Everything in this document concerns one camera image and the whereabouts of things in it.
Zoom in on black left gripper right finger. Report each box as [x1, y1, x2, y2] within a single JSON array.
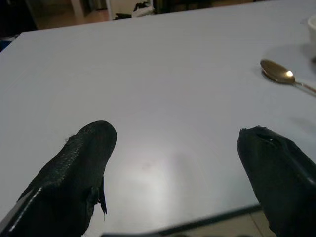
[[237, 125, 316, 237]]

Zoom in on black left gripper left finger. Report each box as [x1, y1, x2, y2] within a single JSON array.
[[0, 120, 118, 237]]

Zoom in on gold metal spoon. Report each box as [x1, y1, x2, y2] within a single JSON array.
[[260, 59, 316, 95]]

